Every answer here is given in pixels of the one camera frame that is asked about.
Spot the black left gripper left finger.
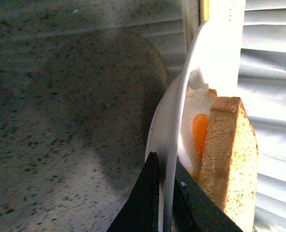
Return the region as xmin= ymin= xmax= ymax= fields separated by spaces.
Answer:
xmin=107 ymin=152 xmax=160 ymax=232

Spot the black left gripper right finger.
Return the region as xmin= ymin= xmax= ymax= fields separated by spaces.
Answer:
xmin=173 ymin=160 xmax=241 ymax=232

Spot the bread slice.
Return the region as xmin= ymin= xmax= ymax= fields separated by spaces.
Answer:
xmin=199 ymin=97 xmax=258 ymax=232

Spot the white round plate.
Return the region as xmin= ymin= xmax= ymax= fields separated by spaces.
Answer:
xmin=146 ymin=0 xmax=245 ymax=232

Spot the fried egg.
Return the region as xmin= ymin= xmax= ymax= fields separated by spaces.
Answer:
xmin=178 ymin=74 xmax=217 ymax=181

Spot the yellow bear tray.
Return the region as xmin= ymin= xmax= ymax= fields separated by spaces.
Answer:
xmin=181 ymin=0 xmax=210 ymax=50

